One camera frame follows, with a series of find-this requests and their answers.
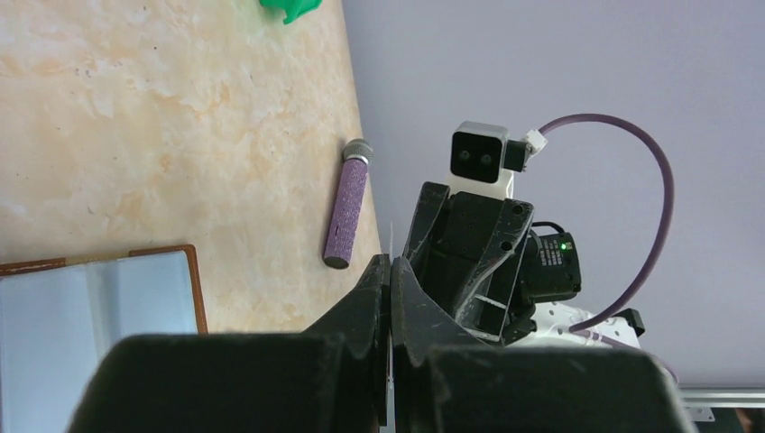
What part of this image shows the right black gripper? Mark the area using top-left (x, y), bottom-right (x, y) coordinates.
top-left (402, 182), bottom-right (535, 346)

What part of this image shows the brown leather card holder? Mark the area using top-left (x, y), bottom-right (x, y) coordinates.
top-left (1, 244), bottom-right (207, 432)

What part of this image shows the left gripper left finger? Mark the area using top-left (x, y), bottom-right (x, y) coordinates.
top-left (69, 254), bottom-right (390, 432)

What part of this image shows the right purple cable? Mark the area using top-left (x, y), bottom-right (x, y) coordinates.
top-left (538, 113), bottom-right (679, 383)

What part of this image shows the green plastic bin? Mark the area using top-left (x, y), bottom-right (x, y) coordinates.
top-left (259, 0), bottom-right (323, 24)

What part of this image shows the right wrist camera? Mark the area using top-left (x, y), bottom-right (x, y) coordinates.
top-left (447, 121), bottom-right (548, 200)

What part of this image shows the purple glitter microphone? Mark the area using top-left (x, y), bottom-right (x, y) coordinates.
top-left (323, 138), bottom-right (373, 270)

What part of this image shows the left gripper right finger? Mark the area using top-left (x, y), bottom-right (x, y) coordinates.
top-left (390, 258), bottom-right (696, 432)

